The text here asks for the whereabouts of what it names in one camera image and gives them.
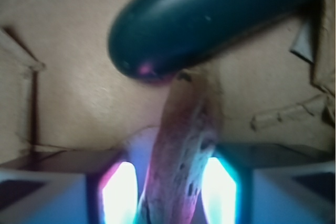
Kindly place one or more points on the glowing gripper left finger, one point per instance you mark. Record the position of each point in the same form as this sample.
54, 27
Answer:
69, 187

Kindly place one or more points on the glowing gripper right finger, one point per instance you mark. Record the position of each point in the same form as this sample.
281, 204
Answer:
269, 183

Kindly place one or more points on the brown wood chip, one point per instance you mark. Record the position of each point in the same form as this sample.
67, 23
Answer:
189, 131

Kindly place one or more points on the brown paper bag bin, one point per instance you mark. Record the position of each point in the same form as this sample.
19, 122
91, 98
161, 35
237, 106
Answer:
84, 102

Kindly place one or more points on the dark green oval case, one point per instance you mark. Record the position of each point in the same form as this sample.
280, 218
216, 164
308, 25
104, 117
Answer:
152, 39

